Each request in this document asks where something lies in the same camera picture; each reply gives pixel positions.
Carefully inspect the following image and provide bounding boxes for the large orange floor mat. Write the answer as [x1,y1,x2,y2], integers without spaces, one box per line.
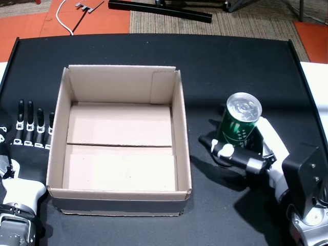
[0,0,131,62]

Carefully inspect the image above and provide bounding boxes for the open cardboard box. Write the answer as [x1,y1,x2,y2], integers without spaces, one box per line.
[46,64,192,217]

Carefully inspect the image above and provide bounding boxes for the beige woven rug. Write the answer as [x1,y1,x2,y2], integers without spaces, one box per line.
[129,0,311,62]

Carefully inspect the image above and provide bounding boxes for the grey pronged flat plate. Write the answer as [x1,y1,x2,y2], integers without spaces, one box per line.
[73,0,105,33]

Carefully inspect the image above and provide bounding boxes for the white cable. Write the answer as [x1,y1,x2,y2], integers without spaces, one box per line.
[55,0,74,35]

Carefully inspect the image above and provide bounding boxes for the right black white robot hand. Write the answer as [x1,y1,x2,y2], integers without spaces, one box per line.
[199,116,290,203]

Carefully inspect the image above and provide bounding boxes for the green beverage can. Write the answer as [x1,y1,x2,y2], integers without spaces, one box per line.
[216,92,262,150]

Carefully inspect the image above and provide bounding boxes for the long black metal bar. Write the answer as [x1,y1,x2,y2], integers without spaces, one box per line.
[108,0,213,24]

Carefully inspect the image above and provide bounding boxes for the small orange floor mat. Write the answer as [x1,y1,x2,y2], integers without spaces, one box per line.
[293,20,328,64]

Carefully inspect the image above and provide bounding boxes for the black metal stand legs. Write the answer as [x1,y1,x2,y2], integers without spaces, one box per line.
[222,0,305,23]

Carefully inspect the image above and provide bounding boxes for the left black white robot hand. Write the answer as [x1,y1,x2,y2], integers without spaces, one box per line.
[0,98,56,210]

